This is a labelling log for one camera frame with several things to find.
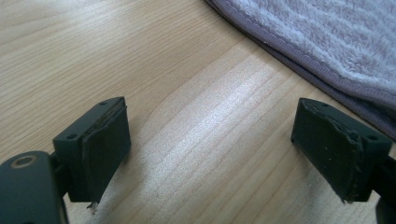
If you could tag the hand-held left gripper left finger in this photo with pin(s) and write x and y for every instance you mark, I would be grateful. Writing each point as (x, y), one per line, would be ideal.
(102, 149)

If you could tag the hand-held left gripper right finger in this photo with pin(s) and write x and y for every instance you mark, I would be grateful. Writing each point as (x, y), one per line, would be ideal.
(333, 149)

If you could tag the lavender fluffy towel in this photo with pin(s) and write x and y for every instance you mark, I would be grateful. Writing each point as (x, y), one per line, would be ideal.
(323, 37)

